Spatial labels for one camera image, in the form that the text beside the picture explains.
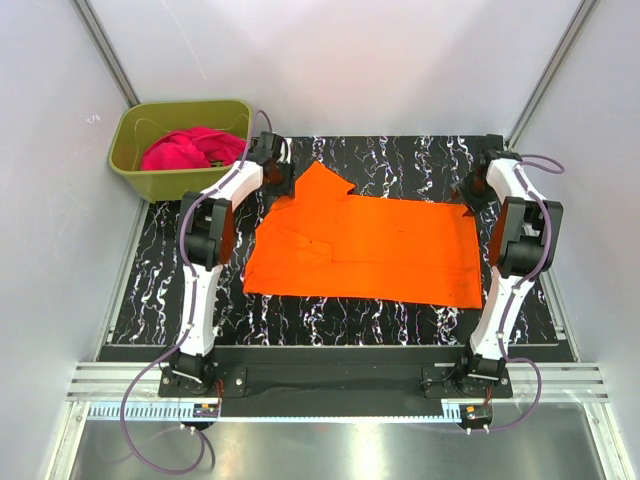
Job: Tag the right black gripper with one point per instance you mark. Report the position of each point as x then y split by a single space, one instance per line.
462 189

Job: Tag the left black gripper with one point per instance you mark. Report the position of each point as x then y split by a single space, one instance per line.
287 188

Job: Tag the orange t shirt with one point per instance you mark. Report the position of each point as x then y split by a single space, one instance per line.
327 241

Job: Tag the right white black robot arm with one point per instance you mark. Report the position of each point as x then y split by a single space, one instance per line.
521 247

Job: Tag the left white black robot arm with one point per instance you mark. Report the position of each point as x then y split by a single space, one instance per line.
206 242

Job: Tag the magenta pink t shirt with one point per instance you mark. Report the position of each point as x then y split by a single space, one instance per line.
193 148

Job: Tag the olive green plastic bin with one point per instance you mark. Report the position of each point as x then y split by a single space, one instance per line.
146 123

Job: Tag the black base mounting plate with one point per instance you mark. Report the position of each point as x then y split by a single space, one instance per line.
390 384

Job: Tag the right orange connector box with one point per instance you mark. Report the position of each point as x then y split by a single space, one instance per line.
483 412

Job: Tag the orange connector box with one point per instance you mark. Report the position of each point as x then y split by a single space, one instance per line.
206 410
483 412

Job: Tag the left orange connector box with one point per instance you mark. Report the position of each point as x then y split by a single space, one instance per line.
206 410

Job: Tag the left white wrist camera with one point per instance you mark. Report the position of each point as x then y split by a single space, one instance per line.
285 154

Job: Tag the aluminium frame rail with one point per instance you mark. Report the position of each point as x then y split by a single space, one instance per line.
116 390

